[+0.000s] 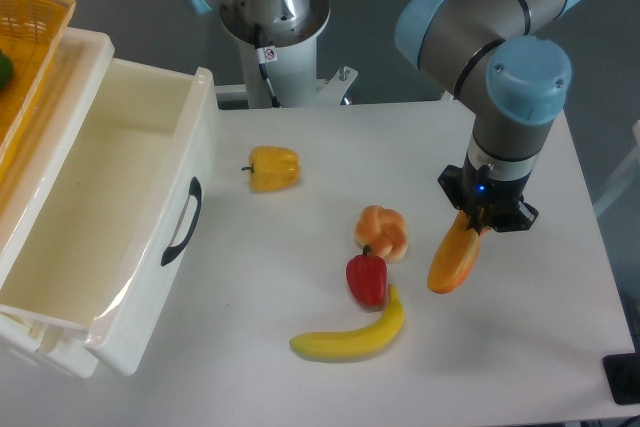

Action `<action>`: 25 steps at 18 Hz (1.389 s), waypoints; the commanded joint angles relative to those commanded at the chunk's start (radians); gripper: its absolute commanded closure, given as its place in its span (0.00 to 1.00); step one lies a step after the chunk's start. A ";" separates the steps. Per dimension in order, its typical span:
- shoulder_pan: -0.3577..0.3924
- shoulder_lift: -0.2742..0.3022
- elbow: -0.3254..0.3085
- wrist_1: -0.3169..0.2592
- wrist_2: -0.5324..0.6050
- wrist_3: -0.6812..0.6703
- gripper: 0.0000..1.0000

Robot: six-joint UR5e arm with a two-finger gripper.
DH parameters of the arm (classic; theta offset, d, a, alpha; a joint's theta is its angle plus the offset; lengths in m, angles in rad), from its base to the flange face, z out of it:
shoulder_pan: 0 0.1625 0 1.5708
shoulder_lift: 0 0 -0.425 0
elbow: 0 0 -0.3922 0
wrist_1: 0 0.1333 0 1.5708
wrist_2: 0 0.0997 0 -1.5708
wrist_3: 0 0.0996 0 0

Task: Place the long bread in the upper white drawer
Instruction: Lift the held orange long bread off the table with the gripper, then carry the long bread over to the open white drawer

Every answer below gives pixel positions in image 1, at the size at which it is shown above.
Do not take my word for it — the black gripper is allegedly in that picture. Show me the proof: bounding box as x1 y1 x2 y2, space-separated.
438 164 539 233

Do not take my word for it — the long orange bread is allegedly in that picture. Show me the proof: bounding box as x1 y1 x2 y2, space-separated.
426 211 481 294

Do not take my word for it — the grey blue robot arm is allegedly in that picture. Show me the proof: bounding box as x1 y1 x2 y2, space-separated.
187 0 580 232

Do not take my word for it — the round knotted bread roll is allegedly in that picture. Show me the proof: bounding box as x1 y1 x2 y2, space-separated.
354 205 409 263

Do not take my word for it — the open upper white drawer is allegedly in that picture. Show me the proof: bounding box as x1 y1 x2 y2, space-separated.
1 59 218 375

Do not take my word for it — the white drawer cabinet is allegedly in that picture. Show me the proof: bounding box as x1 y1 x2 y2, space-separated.
1 28 114 378

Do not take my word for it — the red bell pepper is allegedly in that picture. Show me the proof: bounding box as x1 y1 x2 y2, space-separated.
345 245 387 308

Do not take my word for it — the yellow banana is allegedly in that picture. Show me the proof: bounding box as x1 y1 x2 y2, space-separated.
289 284 405 361

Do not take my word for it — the black device at table edge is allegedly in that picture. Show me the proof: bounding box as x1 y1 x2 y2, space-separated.
602 353 639 405

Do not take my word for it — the yellow bell pepper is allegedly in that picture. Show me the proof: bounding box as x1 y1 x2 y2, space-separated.
241 146 300 193

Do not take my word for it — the yellow woven basket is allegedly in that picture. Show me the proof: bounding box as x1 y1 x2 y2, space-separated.
1 0 76 174

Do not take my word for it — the green fruit in basket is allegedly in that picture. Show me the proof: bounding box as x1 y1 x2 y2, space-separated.
0 51 14 90

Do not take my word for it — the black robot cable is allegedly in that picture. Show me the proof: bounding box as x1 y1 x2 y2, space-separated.
253 22 282 109

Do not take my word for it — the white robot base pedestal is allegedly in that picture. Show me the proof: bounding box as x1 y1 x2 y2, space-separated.
220 0 358 109

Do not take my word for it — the black drawer handle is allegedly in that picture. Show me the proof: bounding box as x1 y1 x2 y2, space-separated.
160 177 203 267

